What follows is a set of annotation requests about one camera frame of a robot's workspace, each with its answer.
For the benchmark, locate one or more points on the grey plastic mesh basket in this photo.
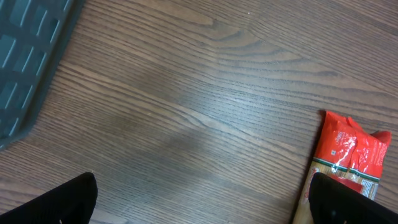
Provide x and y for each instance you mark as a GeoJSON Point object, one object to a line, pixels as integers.
{"type": "Point", "coordinates": [34, 36]}

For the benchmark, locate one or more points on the red spaghetti pasta package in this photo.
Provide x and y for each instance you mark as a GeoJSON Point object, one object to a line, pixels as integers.
{"type": "Point", "coordinates": [347, 154]}

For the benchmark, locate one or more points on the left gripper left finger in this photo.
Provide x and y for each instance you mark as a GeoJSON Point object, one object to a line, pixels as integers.
{"type": "Point", "coordinates": [70, 203]}

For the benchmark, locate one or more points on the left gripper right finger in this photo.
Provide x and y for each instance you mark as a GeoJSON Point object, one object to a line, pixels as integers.
{"type": "Point", "coordinates": [332, 202]}

